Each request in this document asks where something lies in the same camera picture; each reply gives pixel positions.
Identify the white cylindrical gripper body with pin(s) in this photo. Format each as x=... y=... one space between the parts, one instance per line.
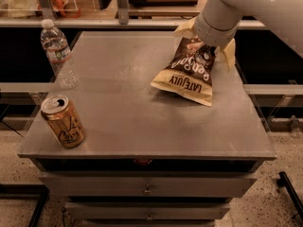
x=210 y=34

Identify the upper drawer knob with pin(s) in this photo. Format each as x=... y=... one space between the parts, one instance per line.
x=146 y=191

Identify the grey drawer cabinet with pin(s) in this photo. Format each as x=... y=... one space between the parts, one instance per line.
x=196 y=159

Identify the black metal frame left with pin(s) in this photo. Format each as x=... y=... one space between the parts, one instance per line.
x=21 y=204

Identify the clear plastic water bottle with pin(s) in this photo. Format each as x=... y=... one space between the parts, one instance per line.
x=59 y=54

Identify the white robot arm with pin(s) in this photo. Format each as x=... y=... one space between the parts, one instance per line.
x=283 y=17

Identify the lower drawer knob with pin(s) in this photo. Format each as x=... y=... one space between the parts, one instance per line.
x=149 y=217

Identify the gold LaCroix soda can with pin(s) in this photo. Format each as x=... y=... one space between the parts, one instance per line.
x=62 y=117

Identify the clear plastic container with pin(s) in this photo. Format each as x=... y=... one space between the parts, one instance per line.
x=30 y=8

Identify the brown Late July chip bag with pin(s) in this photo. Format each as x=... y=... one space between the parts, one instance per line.
x=189 y=72

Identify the metal shelf rack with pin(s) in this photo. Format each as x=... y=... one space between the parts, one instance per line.
x=85 y=13

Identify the drawer knob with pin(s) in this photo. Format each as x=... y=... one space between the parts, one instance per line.
x=149 y=217
x=146 y=191

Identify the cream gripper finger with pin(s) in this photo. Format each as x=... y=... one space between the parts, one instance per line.
x=228 y=54
x=186 y=29

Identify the black bar right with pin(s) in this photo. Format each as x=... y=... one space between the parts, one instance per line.
x=284 y=181

